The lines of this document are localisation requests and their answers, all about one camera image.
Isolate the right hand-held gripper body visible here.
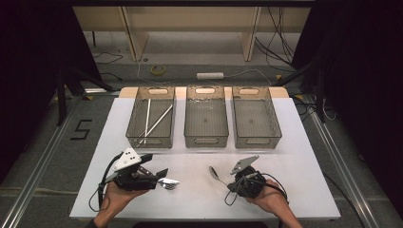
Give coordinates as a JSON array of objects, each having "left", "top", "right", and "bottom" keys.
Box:
[{"left": 227, "top": 155, "right": 268, "bottom": 199}]

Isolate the black metal stand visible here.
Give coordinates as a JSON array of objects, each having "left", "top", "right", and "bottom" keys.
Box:
[
  {"left": 273, "top": 60, "right": 330, "bottom": 124},
  {"left": 55, "top": 62, "right": 116, "bottom": 126}
]

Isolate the black cable bundle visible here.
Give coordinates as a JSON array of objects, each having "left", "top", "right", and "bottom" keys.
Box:
[{"left": 254, "top": 6, "right": 297, "bottom": 70}]

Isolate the white chopstick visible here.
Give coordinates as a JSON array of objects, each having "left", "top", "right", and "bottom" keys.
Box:
[
  {"left": 144, "top": 98, "right": 152, "bottom": 146},
  {"left": 136, "top": 104, "right": 175, "bottom": 148}
]

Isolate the hand-held gripper cable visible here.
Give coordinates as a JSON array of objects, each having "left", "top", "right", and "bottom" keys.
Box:
[
  {"left": 223, "top": 172, "right": 290, "bottom": 207},
  {"left": 88, "top": 153, "right": 124, "bottom": 213}
]

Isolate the beige wooden desk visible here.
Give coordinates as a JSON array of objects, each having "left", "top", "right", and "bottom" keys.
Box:
[{"left": 72, "top": 6, "right": 312, "bottom": 63}]

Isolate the black floor cable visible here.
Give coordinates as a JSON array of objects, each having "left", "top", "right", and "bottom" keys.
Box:
[
  {"left": 291, "top": 93, "right": 337, "bottom": 123},
  {"left": 92, "top": 51, "right": 125, "bottom": 67},
  {"left": 322, "top": 172, "right": 367, "bottom": 228}
]

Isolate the person's left hand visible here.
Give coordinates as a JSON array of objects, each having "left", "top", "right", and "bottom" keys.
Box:
[{"left": 96, "top": 183, "right": 149, "bottom": 222}]

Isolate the metal floor rail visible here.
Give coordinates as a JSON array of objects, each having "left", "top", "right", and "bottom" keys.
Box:
[
  {"left": 307, "top": 107, "right": 383, "bottom": 228},
  {"left": 83, "top": 87, "right": 122, "bottom": 97},
  {"left": 0, "top": 94, "right": 84, "bottom": 228}
]

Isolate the black curtain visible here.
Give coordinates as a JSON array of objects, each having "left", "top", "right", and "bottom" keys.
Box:
[
  {"left": 0, "top": 0, "right": 104, "bottom": 188},
  {"left": 289, "top": 0, "right": 403, "bottom": 219}
]

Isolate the clear grey plastic bin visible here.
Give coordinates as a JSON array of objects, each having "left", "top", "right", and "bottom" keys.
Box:
[
  {"left": 183, "top": 85, "right": 230, "bottom": 149},
  {"left": 125, "top": 85, "right": 177, "bottom": 150},
  {"left": 231, "top": 85, "right": 283, "bottom": 150}
]

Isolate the left hand-held gripper cable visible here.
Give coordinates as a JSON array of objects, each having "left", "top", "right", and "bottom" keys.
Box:
[{"left": 88, "top": 153, "right": 124, "bottom": 213}]

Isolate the right hand-held gripper cable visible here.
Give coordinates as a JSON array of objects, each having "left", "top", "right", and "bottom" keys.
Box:
[{"left": 223, "top": 172, "right": 290, "bottom": 207}]

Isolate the person's right hand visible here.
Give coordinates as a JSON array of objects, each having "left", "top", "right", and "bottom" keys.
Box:
[{"left": 245, "top": 180, "right": 290, "bottom": 213}]

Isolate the metal spoon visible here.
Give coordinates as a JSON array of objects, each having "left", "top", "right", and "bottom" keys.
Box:
[{"left": 208, "top": 165, "right": 230, "bottom": 187}]

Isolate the white power strip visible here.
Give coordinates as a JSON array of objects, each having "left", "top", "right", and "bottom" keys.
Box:
[{"left": 196, "top": 71, "right": 225, "bottom": 81}]

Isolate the yellow tape roll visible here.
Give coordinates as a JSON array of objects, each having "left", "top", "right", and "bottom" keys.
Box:
[{"left": 149, "top": 64, "right": 167, "bottom": 77}]

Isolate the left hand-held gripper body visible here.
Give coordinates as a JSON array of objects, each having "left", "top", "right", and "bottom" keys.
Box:
[{"left": 104, "top": 146, "right": 159, "bottom": 192}]

